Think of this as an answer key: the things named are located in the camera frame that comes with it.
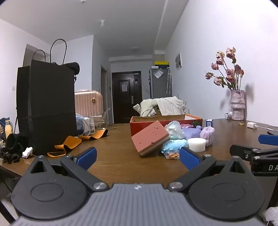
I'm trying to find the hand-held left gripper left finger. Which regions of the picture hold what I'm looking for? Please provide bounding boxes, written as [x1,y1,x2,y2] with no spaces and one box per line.
[23,147,109,193]

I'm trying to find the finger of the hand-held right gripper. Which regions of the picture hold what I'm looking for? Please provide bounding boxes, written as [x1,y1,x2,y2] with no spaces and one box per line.
[230,144,278,162]
[258,134,278,145]

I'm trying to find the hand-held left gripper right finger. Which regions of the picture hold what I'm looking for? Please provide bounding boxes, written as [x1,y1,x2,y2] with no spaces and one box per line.
[167,147,254,193]

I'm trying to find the pink sponge block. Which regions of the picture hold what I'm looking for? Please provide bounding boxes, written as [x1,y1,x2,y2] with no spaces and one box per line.
[131,120,170,156]

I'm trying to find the red orange cardboard box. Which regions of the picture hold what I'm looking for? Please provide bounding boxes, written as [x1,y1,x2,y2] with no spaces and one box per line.
[130,114,203,138]

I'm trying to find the small snack packet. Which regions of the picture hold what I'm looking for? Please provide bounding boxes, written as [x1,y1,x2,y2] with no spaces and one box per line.
[164,151,180,160]

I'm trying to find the blue fluffy cloth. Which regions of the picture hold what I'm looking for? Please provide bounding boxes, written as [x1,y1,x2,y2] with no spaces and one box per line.
[161,139,188,153]

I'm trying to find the purple cloth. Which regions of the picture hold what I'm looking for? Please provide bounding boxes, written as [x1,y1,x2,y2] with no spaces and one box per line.
[182,127,201,140]

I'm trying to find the lavender plush cylinder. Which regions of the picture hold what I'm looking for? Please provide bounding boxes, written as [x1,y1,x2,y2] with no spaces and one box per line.
[199,126,215,147]

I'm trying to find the white spray bottle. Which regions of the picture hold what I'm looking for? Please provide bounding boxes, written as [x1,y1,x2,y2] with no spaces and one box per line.
[89,116,96,136]

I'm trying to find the crumpled clear plastic bag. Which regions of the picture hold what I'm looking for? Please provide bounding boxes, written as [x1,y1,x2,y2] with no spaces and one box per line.
[164,120,185,141]

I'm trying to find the blue white tissue pack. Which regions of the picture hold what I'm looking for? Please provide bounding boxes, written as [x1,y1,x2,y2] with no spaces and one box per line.
[76,114,90,135]

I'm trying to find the clear glass beaker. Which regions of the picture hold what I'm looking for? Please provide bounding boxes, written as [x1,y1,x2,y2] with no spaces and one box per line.
[96,117,108,131]

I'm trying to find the pink textured vase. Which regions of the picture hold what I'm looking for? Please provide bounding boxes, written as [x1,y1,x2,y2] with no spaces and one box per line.
[230,90,246,121]

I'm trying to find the white crumpled plastic bag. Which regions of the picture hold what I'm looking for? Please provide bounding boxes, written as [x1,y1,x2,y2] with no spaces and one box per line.
[260,206,278,226]

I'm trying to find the pink ribbed suitcase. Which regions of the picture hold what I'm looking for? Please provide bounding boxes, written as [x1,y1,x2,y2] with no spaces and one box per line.
[74,90,104,119]

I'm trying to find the brown wooden chair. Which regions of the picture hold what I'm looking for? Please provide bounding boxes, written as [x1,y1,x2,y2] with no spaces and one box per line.
[152,104,165,116]

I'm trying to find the cream coat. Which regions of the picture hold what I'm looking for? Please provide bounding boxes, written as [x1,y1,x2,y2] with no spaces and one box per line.
[133,96,187,117]

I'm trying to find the grey side door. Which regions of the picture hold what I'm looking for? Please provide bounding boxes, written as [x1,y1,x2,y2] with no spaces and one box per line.
[101,64,109,122]

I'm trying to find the dark entrance door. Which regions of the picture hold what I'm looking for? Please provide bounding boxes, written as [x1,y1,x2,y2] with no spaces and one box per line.
[112,71,143,124]

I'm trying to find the black paper bag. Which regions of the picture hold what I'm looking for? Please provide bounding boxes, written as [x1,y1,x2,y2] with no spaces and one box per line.
[16,39,78,155]

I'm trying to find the black cup-shaped object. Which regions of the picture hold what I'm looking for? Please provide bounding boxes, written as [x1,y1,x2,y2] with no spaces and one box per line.
[5,133,28,152]

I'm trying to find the dried pink roses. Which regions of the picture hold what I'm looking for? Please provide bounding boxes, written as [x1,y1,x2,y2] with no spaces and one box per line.
[205,46,245,91]

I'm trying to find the white folded umbrella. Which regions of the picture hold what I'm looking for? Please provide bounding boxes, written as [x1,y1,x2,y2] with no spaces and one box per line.
[166,67,172,94]

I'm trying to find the yellow bottle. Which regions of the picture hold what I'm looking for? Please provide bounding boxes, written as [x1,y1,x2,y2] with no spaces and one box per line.
[4,120,13,140]

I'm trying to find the orange black strap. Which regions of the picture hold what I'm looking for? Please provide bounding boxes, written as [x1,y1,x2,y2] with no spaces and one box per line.
[47,136,82,157]
[78,129,108,141]

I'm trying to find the black plastic bracket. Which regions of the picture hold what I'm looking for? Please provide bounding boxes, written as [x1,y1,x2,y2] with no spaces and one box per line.
[0,146,25,164]

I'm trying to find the white wall panel box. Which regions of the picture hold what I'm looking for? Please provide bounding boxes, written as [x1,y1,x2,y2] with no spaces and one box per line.
[175,51,183,70]

